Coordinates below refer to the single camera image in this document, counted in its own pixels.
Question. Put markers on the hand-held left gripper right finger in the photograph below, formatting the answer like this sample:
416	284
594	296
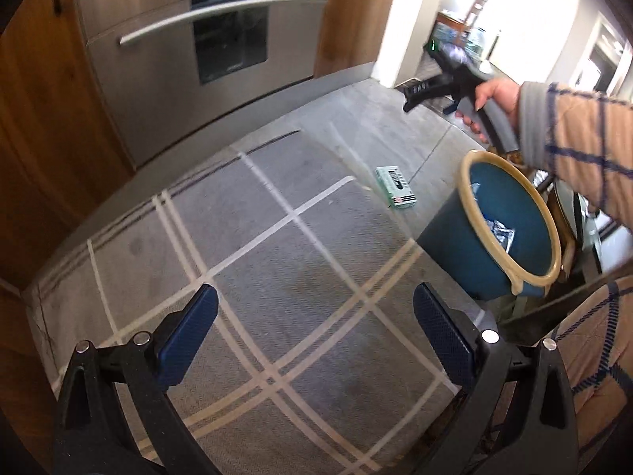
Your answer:
440	336

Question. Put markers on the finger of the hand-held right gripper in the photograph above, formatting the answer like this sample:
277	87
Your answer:
450	108
425	93

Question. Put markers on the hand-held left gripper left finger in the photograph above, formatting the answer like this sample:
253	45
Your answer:
190	336

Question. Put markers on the teal blister pack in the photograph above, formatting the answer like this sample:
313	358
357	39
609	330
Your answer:
395	185

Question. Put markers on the blue bin with cream rim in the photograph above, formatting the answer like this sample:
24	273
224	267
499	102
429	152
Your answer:
504	208

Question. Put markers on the silver foil packet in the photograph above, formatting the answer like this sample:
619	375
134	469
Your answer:
499	235

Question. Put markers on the person's right hand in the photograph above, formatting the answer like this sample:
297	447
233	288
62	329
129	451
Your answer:
504	96

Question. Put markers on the pack of water bottles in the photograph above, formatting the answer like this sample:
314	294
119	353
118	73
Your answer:
470	39

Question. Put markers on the wooden chair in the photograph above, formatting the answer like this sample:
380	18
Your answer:
477	7

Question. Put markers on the narrow wooden cabinet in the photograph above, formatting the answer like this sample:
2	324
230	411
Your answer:
356	20

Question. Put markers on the grey plaid mat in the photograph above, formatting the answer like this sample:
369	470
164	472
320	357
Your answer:
277	267

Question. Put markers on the person's plaid quilted clothing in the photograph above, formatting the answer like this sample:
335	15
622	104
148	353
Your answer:
598	346

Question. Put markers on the wide wooden cabinet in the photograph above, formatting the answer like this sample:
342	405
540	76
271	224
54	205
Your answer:
39	133

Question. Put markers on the stainless steel oven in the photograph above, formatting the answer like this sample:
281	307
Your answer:
148	84

